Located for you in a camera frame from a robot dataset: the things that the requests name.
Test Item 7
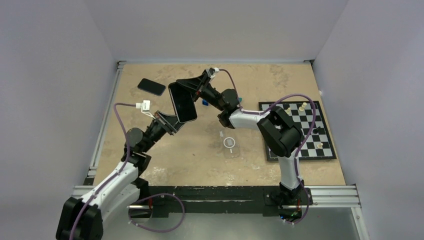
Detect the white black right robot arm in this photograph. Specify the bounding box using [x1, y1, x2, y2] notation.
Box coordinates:
[175, 68, 306, 206]

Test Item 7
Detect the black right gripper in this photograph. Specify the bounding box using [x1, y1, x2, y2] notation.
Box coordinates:
[172, 73, 225, 112]

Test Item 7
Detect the blue phone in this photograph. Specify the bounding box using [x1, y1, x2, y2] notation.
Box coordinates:
[137, 78, 167, 96]

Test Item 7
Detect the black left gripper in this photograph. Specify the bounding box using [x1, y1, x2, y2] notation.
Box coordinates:
[141, 110, 189, 153]

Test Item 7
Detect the black phone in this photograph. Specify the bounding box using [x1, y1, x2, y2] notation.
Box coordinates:
[168, 82, 198, 123]

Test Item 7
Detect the black chess piece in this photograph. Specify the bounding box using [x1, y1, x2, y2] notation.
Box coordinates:
[312, 126, 322, 134]

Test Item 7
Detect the white chess piece tall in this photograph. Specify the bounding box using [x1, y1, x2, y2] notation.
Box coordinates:
[298, 102, 308, 112]

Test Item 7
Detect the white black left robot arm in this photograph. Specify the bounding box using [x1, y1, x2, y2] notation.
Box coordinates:
[55, 111, 183, 240]

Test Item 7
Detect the black white chessboard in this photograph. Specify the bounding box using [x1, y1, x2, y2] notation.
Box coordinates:
[257, 100, 337, 163]

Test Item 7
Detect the black front mounting bar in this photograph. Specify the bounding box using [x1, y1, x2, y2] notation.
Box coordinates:
[133, 185, 313, 220]

